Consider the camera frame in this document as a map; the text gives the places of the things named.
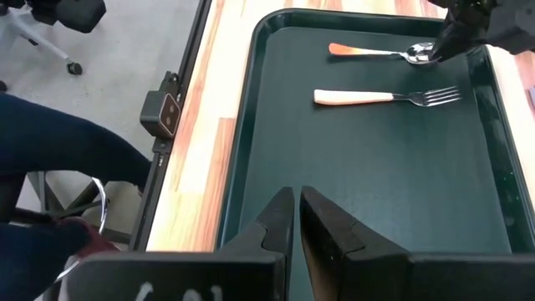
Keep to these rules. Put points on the dark green plastic tray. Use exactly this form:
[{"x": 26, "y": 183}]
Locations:
[{"x": 368, "y": 167}]

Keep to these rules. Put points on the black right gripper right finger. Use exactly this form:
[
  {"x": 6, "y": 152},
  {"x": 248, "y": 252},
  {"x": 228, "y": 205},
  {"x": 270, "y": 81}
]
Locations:
[{"x": 376, "y": 271}]

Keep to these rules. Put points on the person's shoe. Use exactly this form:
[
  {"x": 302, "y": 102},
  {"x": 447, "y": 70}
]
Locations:
[{"x": 96, "y": 240}]

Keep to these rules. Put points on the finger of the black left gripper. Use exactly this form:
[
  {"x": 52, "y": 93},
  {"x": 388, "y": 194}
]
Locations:
[
  {"x": 464, "y": 31},
  {"x": 514, "y": 25}
]

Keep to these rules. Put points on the person's leg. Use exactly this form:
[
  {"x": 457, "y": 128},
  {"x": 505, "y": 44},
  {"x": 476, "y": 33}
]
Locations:
[
  {"x": 62, "y": 134},
  {"x": 29, "y": 259}
]

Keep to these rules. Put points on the black office chair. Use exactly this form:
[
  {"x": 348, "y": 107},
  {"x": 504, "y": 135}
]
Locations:
[{"x": 79, "y": 14}]

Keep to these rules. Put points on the black aluminium table frame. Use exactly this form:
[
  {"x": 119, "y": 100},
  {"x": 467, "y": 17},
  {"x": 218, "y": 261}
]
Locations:
[{"x": 146, "y": 209}]

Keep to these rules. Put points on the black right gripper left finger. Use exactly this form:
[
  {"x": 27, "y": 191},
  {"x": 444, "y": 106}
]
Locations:
[{"x": 188, "y": 276}]

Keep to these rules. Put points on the stool with chrome footring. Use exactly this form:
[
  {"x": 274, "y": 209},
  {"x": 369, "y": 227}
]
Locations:
[{"x": 102, "y": 205}]

